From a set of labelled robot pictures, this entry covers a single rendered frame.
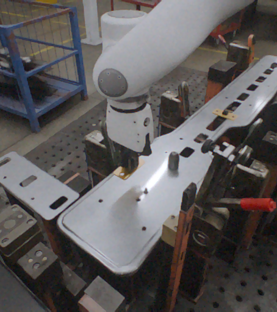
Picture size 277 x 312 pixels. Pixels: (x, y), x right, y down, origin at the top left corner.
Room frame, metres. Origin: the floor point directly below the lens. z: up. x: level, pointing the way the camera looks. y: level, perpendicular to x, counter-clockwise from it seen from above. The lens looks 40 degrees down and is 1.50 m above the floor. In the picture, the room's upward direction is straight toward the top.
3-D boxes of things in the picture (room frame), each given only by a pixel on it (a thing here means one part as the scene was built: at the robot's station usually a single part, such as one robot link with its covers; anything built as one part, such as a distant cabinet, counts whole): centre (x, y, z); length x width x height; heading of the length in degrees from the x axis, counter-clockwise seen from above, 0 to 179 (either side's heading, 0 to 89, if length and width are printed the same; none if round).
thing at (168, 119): (0.89, -0.13, 0.87); 0.12 x 0.09 x 0.35; 52
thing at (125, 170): (0.50, 0.02, 1.06); 0.08 x 0.04 x 0.01; 142
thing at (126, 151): (0.51, 0.04, 1.09); 0.03 x 0.03 x 0.07; 52
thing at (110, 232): (0.86, -0.31, 1.00); 1.38 x 0.22 x 0.02; 142
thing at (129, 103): (0.50, 0.02, 1.25); 0.09 x 0.08 x 0.03; 52
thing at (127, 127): (0.50, 0.02, 1.19); 0.10 x 0.07 x 0.11; 52
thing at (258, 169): (0.49, -0.28, 0.88); 0.11 x 0.09 x 0.37; 52
